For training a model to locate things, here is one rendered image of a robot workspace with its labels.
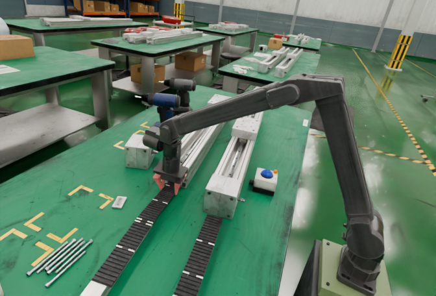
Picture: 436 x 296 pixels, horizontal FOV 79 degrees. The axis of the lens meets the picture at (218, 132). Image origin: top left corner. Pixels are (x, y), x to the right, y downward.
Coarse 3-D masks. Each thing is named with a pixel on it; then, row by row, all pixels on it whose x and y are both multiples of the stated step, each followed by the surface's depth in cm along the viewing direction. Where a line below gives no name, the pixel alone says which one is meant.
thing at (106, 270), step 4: (100, 268) 61; (104, 268) 61; (108, 268) 61; (112, 268) 61; (100, 272) 60; (104, 272) 60; (108, 272) 60; (112, 272) 61; (116, 272) 61; (120, 272) 61; (112, 276) 60; (116, 276) 60
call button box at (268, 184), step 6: (258, 168) 102; (258, 174) 98; (276, 174) 100; (252, 180) 101; (258, 180) 96; (264, 180) 95; (270, 180) 95; (276, 180) 96; (258, 186) 97; (264, 186) 96; (270, 186) 95; (258, 192) 98; (264, 192) 97; (270, 192) 96
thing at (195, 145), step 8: (208, 128) 129; (216, 128) 126; (184, 136) 113; (192, 136) 115; (200, 136) 120; (208, 136) 115; (216, 136) 131; (184, 144) 107; (192, 144) 115; (200, 144) 108; (208, 144) 116; (184, 152) 109; (192, 152) 102; (200, 152) 105; (184, 160) 101; (192, 160) 97; (200, 160) 108; (192, 168) 97; (192, 176) 100; (184, 184) 97
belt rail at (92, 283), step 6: (150, 228) 77; (138, 246) 71; (90, 282) 58; (96, 282) 58; (90, 288) 57; (96, 288) 57; (102, 288) 58; (108, 288) 59; (84, 294) 56; (90, 294) 56; (96, 294) 56; (102, 294) 57
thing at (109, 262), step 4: (108, 260) 63; (112, 260) 63; (116, 260) 64; (104, 264) 62; (108, 264) 62; (112, 264) 62; (116, 264) 63; (120, 264) 63; (124, 264) 63; (116, 268) 62; (120, 268) 62
